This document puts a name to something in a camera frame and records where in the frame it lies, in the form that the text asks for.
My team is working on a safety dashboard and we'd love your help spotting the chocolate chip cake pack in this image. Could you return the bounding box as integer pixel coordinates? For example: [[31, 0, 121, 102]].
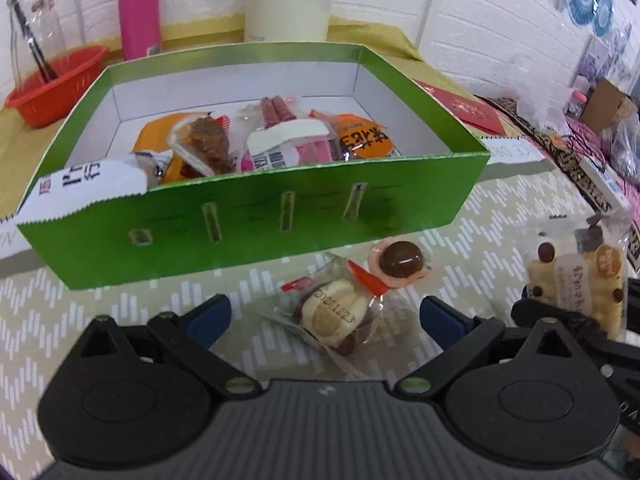
[[522, 214, 630, 340]]

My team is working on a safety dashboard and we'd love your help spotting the brown jelly cup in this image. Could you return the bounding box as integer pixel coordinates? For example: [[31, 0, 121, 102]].
[[368, 237, 433, 289]]

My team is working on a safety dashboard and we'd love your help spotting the clear round biscuit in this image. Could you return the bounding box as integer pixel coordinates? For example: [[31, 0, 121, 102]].
[[262, 256, 413, 379]]

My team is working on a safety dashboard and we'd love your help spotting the white blue text snack pack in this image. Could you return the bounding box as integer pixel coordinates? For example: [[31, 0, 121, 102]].
[[15, 150, 174, 226]]

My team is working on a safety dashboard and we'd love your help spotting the orange yellow snack pack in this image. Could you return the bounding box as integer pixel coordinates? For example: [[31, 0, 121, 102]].
[[132, 112, 202, 184]]

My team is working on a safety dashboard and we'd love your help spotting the brown date snack pack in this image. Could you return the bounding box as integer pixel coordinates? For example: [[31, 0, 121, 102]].
[[167, 114, 233, 177]]

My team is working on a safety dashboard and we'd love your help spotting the orange round label snack pack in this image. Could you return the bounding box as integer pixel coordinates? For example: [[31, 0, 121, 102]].
[[309, 110, 400, 162]]

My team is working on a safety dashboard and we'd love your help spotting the pink label seed snack pack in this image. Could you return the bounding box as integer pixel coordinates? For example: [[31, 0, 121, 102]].
[[235, 118, 340, 172]]

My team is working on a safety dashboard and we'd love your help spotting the red sausage snack pack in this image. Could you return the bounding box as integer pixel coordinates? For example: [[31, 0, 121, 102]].
[[260, 96, 296, 129]]

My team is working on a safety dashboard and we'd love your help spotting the green cardboard box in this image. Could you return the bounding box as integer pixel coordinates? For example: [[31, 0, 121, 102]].
[[15, 42, 489, 289]]

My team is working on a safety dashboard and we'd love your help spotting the red envelope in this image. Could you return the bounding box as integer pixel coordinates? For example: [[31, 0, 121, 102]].
[[416, 80, 506, 136]]

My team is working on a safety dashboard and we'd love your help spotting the clear plastic bag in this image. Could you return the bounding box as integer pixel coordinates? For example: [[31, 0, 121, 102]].
[[501, 54, 570, 136]]

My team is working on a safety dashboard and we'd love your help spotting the red plastic basket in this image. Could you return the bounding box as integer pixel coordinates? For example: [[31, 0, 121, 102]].
[[4, 46, 110, 128]]

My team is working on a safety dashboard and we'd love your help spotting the black straw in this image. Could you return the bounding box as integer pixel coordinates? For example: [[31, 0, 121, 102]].
[[6, 0, 59, 84]]

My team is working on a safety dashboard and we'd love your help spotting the pink thermos bottle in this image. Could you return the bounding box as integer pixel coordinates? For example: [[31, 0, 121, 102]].
[[117, 0, 162, 61]]

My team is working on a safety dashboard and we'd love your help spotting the clear glass carafe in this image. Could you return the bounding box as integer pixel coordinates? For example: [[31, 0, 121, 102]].
[[5, 0, 68, 89]]

